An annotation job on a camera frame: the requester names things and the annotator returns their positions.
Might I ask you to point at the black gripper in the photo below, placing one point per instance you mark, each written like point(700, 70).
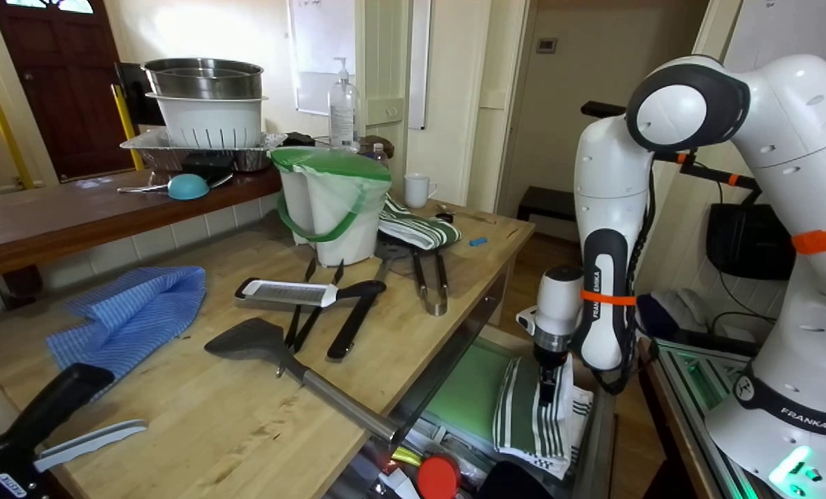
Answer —
point(553, 374)

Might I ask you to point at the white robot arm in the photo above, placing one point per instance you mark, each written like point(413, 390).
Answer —
point(775, 420)

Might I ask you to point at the green striped towel in drawer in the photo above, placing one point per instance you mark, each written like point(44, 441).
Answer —
point(545, 437)

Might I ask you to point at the open wooden drawer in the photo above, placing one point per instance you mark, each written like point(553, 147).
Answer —
point(390, 470)

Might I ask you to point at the green cutting mat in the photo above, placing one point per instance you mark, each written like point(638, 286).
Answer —
point(469, 395)

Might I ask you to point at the small blue lighter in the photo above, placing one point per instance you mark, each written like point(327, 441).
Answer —
point(477, 243)

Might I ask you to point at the black stool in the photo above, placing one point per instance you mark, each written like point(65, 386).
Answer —
point(550, 212)

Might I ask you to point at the black tongs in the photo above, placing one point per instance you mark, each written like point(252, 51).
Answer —
point(431, 280)

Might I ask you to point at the red round utensil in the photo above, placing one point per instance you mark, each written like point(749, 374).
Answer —
point(437, 478)

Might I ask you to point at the green striped towel on table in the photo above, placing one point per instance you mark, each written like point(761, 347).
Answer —
point(417, 230)

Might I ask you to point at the white mug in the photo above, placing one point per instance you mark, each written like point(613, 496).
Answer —
point(417, 190)

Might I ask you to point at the white compost bin green lid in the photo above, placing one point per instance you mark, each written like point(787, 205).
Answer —
point(331, 201)

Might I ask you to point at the plastic water bottle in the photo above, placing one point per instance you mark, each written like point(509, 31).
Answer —
point(341, 103)

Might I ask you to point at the teal bowl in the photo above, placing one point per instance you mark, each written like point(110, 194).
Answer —
point(187, 186)

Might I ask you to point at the white dish rack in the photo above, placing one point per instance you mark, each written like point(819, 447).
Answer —
point(204, 126)

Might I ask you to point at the blue cloth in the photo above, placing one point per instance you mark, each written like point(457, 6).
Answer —
point(130, 316)

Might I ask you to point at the steel pot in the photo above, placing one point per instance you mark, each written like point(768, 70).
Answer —
point(208, 79)

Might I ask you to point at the grater with black handle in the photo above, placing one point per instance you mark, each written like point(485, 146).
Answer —
point(312, 294)

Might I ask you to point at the black spatula steel handle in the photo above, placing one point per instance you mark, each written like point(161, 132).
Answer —
point(257, 340)

